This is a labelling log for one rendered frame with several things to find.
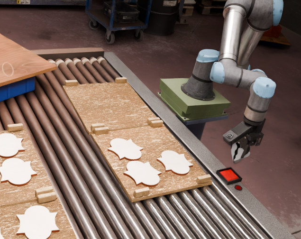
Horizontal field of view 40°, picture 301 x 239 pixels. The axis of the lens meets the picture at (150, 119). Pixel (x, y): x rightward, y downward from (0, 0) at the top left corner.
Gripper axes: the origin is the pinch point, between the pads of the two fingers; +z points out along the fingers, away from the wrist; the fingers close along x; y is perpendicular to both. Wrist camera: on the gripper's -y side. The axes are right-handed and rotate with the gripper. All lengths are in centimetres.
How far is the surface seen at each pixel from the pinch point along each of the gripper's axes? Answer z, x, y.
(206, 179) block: 5.0, -1.3, -13.3
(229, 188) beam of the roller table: 8.7, -5.3, -3.8
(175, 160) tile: 5.6, 13.4, -18.2
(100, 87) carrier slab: 7, 77, -22
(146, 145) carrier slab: 6.6, 26.8, -23.7
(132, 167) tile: 5.6, 14.4, -37.1
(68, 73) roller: 8, 98, -32
